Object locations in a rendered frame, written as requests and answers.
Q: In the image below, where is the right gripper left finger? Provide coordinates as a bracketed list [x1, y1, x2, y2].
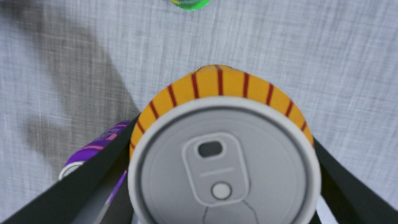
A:
[0, 112, 142, 224]

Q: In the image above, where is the green and yellow drink can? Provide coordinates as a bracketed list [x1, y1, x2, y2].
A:
[170, 0, 211, 11]

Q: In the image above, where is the purple drink can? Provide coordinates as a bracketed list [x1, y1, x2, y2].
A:
[60, 121, 131, 205]

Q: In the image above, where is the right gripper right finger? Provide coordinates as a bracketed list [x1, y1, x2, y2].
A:
[312, 135, 398, 224]

